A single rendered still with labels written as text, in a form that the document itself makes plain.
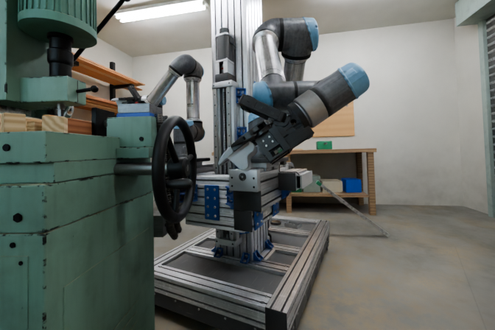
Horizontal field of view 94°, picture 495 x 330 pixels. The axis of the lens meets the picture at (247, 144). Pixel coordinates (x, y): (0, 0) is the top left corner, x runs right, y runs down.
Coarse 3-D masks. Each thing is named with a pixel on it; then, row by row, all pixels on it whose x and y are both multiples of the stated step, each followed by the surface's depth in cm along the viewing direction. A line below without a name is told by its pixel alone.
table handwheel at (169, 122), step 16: (160, 128) 54; (160, 144) 51; (192, 144) 74; (160, 160) 50; (176, 160) 61; (192, 160) 75; (160, 176) 50; (176, 176) 62; (192, 176) 75; (160, 192) 50; (176, 192) 61; (192, 192) 72; (160, 208) 52; (176, 208) 60
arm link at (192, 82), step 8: (200, 64) 154; (192, 72) 145; (200, 72) 151; (184, 80) 151; (192, 80) 148; (200, 80) 152; (192, 88) 148; (192, 96) 148; (192, 104) 148; (192, 112) 147; (200, 120) 149; (200, 128) 149; (200, 136) 149
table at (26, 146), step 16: (0, 144) 43; (16, 144) 43; (32, 144) 43; (48, 144) 44; (64, 144) 47; (80, 144) 52; (96, 144) 57; (112, 144) 63; (0, 160) 43; (16, 160) 43; (32, 160) 43; (48, 160) 44; (64, 160) 47; (80, 160) 52
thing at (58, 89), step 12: (24, 84) 63; (36, 84) 63; (48, 84) 63; (60, 84) 62; (72, 84) 64; (84, 84) 68; (24, 96) 63; (36, 96) 63; (48, 96) 63; (60, 96) 62; (72, 96) 64; (84, 96) 68; (60, 108) 65
